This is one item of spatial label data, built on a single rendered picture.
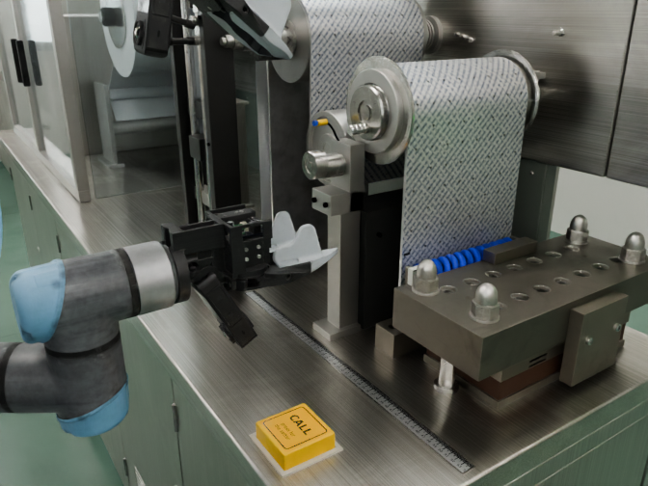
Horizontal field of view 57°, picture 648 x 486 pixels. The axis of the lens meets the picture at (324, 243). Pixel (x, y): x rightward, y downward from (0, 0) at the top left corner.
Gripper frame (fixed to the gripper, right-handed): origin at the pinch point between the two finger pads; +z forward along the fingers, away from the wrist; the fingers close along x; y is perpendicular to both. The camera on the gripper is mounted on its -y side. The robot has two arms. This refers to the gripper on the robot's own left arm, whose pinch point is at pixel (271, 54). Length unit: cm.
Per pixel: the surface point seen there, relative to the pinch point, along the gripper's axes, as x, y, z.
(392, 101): -4.3, 5.2, 15.9
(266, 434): -14.9, -38.0, 18.3
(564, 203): 145, 99, 285
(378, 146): -1.6, 0.3, 20.0
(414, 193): -6.0, -2.5, 26.4
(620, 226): 108, 96, 287
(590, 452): -31, -20, 56
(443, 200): -6.0, -0.3, 32.0
